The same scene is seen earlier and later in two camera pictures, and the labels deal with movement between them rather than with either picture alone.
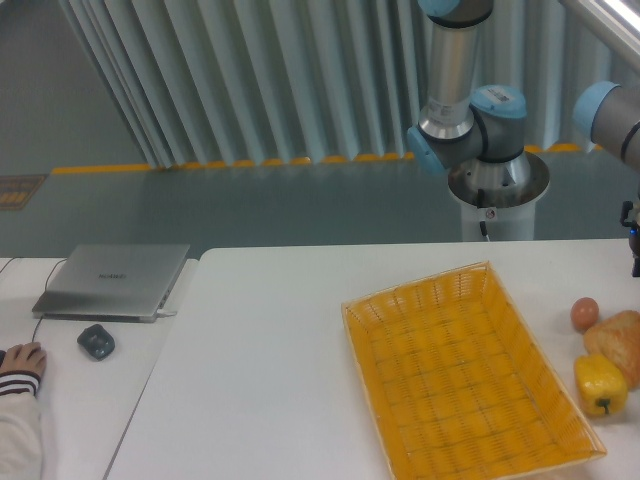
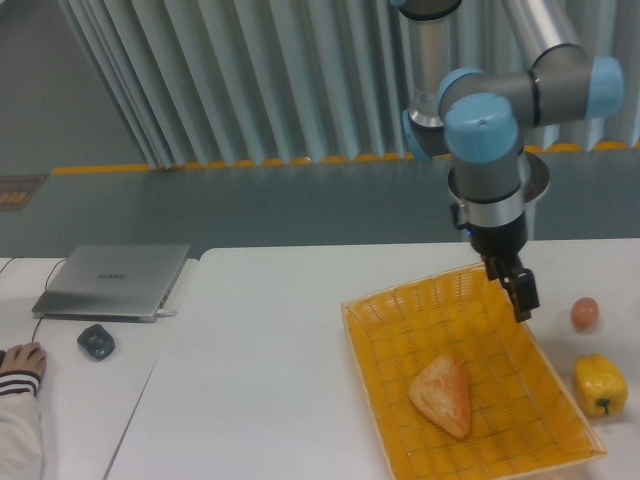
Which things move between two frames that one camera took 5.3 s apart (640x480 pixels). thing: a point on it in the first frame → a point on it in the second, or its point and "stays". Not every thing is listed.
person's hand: x=27 y=357 stays
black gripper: x=634 y=237 → x=504 y=242
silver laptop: x=123 y=283 stays
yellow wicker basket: x=457 y=387 stays
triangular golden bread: x=617 y=337 → x=442 y=391
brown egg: x=584 y=313 stays
